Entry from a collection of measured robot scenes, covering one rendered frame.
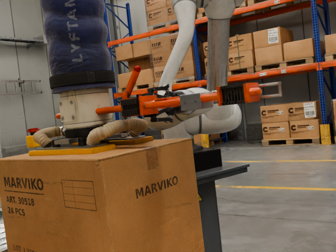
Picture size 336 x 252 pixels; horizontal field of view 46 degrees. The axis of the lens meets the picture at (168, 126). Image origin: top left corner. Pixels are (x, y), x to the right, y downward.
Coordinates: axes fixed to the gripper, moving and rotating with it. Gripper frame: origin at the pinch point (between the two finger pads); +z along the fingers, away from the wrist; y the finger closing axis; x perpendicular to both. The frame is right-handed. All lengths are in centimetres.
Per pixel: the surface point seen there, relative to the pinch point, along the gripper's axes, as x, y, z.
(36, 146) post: 118, 14, -47
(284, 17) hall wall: 206, -186, -841
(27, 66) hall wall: 937, -178, -661
